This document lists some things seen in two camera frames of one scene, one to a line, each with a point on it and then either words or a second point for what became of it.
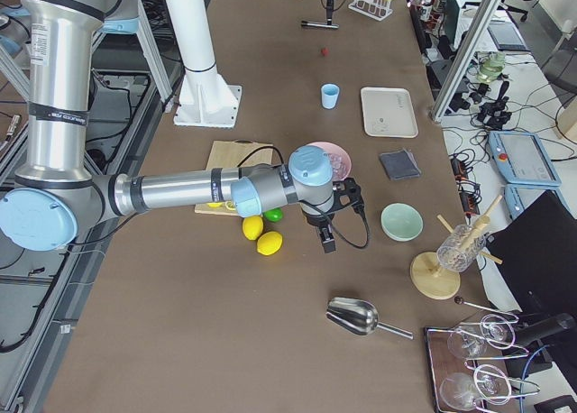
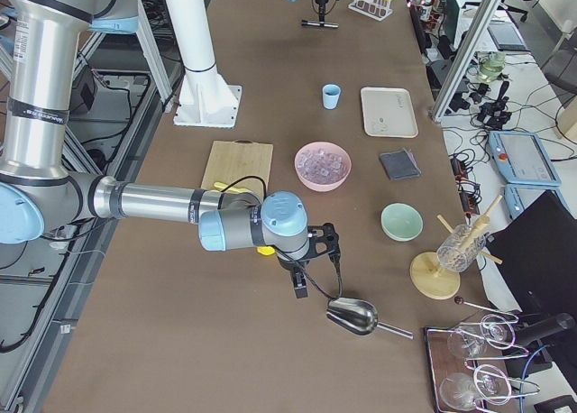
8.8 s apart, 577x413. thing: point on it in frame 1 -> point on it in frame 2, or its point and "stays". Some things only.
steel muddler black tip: [321, 24] stays
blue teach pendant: [520, 158] stays
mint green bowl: [401, 222] stays
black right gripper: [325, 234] -> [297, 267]
